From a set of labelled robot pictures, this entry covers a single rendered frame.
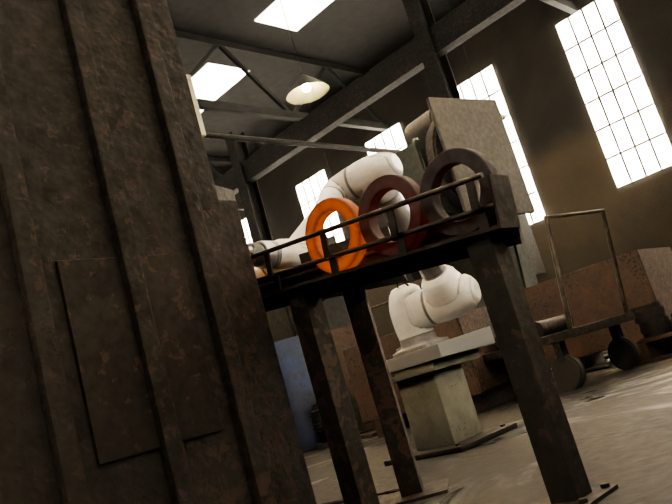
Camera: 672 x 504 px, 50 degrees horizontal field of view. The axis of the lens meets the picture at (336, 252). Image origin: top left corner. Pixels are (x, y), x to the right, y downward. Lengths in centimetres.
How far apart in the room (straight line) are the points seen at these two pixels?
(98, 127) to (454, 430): 182
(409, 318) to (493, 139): 499
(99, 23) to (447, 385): 186
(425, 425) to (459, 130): 486
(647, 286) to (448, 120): 284
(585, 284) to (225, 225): 418
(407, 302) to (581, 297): 293
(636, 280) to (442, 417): 295
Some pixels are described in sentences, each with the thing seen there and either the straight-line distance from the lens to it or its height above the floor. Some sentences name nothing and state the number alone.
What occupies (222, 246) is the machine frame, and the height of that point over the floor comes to 74.
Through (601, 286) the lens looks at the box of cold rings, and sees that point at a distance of 566.
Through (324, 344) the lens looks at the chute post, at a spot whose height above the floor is 44.
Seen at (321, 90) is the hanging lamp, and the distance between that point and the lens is 997.
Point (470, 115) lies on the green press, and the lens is 767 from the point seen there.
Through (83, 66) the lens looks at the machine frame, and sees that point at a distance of 180.
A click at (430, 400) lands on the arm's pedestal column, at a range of 292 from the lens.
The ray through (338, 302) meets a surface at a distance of 744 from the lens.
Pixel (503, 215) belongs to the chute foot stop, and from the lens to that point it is 142.
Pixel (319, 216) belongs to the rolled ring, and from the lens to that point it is 173.
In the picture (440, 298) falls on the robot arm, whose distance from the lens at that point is 286.
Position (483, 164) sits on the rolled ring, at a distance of 145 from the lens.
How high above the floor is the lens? 30
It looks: 11 degrees up
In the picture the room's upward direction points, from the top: 16 degrees counter-clockwise
